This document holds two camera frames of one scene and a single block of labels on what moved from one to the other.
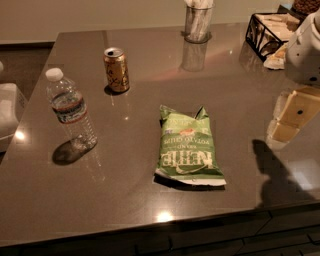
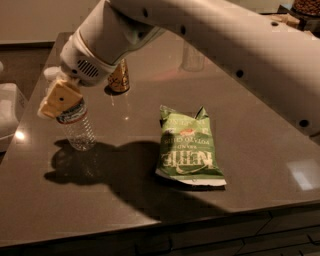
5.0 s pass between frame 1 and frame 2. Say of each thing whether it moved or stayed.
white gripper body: moved
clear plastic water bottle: stayed
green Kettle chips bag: stayed
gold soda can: stayed
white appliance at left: stayed
